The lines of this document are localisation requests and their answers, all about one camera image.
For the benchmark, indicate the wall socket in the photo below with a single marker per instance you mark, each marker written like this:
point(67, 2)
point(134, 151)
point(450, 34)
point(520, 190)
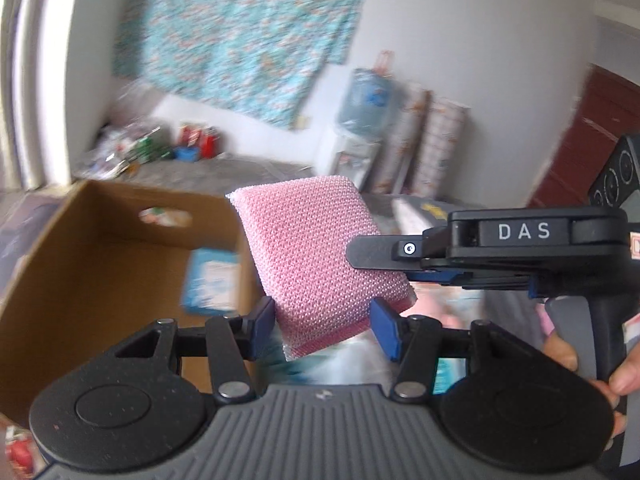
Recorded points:
point(301, 122)

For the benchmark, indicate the teal floral wall cloth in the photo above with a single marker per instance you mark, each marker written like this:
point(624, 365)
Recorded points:
point(240, 25)

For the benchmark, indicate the brown wooden door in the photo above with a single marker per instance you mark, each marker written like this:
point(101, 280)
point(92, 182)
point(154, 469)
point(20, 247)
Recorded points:
point(570, 150)

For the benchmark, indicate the checkered patterned board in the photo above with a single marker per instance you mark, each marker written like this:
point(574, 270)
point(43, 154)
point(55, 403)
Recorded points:
point(445, 150)

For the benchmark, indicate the white water dispenser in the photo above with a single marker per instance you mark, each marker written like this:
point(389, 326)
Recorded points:
point(345, 160)

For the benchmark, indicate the pink mesh sponge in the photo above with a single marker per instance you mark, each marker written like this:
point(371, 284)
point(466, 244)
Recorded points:
point(300, 240)

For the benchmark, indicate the white plastic bag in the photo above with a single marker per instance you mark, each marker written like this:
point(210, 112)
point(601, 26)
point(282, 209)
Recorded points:
point(350, 360)

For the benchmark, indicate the floral patterned board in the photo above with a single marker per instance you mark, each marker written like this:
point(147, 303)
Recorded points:
point(400, 140)

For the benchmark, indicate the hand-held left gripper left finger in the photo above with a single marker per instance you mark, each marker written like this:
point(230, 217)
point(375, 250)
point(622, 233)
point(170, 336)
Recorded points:
point(262, 322)

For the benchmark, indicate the blue water bottle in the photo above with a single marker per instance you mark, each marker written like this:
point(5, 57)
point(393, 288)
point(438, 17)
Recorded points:
point(367, 100)

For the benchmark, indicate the person's right hand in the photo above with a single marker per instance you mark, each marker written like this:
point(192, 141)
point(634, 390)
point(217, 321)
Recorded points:
point(562, 355)

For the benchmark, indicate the clear plastic bag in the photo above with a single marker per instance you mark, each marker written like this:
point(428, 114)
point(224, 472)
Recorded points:
point(120, 135)

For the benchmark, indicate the red packet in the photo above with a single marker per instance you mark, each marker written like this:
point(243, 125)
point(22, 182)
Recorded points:
point(200, 140)

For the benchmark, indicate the brown cardboard box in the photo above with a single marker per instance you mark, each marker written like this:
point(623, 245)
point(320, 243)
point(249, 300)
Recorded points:
point(100, 270)

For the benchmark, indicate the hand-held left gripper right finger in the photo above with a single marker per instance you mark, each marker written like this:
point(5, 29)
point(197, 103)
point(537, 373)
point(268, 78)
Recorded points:
point(385, 330)

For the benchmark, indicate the blue tissue packet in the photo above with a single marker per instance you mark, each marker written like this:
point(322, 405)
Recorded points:
point(210, 280)

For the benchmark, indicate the small blue container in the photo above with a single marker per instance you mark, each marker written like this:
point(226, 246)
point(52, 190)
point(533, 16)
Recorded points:
point(185, 153)

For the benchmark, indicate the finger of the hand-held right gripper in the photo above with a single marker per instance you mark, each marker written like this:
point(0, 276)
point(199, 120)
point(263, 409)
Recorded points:
point(380, 250)
point(440, 276)

